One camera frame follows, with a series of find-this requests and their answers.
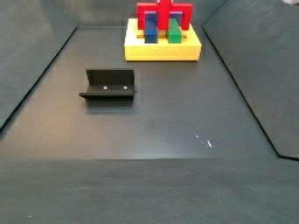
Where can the purple three-legged block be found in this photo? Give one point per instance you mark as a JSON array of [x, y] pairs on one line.
[[174, 15]]

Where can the blue long block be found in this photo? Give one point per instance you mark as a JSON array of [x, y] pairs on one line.
[[150, 31]]

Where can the red three-legged block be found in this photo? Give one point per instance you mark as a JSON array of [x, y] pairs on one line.
[[163, 8]]

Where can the yellow base board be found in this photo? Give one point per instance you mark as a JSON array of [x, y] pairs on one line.
[[161, 51]]

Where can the green long block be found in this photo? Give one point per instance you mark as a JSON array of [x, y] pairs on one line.
[[174, 33]]

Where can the black U-shaped holder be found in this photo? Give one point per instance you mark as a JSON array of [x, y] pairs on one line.
[[110, 83]]

